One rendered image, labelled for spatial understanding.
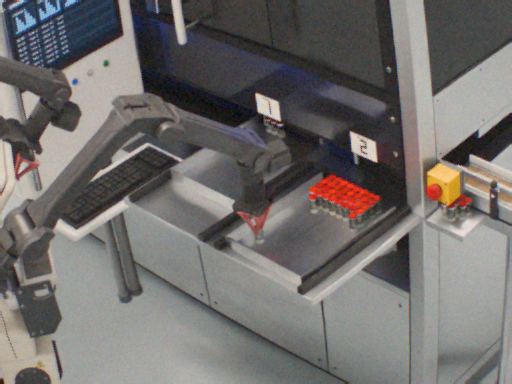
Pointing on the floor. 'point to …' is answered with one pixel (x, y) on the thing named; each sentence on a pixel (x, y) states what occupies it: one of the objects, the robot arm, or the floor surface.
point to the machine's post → (410, 56)
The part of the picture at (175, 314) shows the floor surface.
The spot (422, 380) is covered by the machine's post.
